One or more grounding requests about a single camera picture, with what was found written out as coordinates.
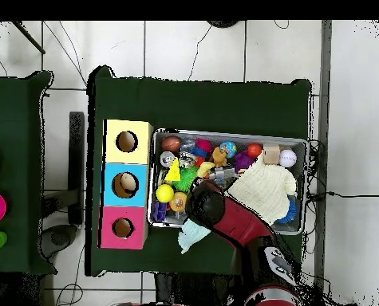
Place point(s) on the yellow plush toy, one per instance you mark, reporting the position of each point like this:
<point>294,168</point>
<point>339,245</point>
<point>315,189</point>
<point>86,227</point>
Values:
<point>205,169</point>

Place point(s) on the light blue waffle cloth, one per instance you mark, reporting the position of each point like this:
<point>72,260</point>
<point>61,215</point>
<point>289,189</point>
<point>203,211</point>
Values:
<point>192,237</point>

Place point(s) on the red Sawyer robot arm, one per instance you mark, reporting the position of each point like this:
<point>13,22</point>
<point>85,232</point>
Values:
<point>237,220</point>

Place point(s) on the wooden box with three holes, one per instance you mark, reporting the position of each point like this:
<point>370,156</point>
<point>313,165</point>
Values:
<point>141,153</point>

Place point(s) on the silver mesh bin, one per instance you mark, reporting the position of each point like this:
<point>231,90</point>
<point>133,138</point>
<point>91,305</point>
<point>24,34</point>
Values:
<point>240,136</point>

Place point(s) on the crushed silver can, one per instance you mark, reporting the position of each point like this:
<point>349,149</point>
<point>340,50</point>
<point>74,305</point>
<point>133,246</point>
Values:
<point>186,159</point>

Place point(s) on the green spiky ball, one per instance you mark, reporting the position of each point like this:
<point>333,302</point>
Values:
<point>184,181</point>

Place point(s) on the yellow cheese wedge toy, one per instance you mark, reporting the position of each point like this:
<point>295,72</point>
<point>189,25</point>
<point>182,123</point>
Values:
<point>173,173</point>

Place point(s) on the brown toy football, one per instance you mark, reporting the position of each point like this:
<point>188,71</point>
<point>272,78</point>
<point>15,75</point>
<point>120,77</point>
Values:
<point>171,144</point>

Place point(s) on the yellow ball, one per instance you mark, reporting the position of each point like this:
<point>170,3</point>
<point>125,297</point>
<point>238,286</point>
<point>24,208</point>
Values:
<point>165,193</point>

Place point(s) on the toy hamburger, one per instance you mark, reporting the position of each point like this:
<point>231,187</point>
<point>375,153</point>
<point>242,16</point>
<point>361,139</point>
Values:
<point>178,202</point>

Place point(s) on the globe print ball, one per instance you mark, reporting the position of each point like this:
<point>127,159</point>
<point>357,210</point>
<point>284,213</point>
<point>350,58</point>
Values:
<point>228,149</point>

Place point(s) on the cream waffle cloth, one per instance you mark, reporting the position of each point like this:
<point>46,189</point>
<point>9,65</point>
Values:
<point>262,191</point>

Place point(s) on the white baseball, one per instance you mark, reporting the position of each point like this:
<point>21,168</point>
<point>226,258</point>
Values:
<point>288,158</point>

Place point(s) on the black upright panel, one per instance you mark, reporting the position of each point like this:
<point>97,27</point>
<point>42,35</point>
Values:
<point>76,159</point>

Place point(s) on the black round base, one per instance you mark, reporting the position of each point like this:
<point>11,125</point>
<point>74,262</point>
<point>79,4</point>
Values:
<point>222,23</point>

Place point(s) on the dark green side tablecloth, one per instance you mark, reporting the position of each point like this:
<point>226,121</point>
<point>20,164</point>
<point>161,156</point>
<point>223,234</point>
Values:
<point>13,127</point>

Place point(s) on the black tripod leg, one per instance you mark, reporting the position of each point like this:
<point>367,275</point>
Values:
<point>29,37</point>

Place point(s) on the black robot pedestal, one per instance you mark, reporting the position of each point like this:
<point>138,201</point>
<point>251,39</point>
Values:
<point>189,290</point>

